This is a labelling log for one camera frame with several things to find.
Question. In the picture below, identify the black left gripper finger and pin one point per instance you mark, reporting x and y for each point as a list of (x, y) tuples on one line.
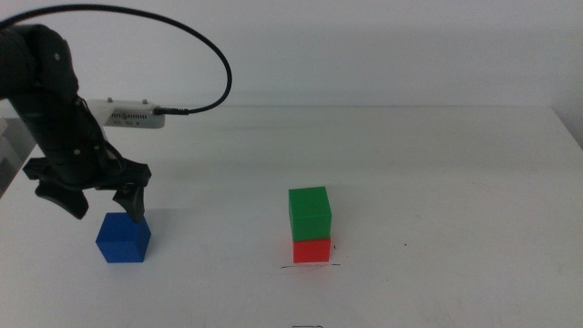
[(132, 202), (66, 200)]

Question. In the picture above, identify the blue cube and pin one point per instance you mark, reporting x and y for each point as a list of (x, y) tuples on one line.
[(120, 243)]

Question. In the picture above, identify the green cube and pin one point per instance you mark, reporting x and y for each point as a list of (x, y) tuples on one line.
[(309, 214)]

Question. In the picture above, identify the red cube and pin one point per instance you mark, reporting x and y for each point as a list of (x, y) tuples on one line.
[(312, 251)]

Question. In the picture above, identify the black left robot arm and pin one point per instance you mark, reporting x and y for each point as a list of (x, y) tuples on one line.
[(36, 68)]

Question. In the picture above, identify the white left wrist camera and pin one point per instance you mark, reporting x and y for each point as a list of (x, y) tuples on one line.
[(132, 116)]

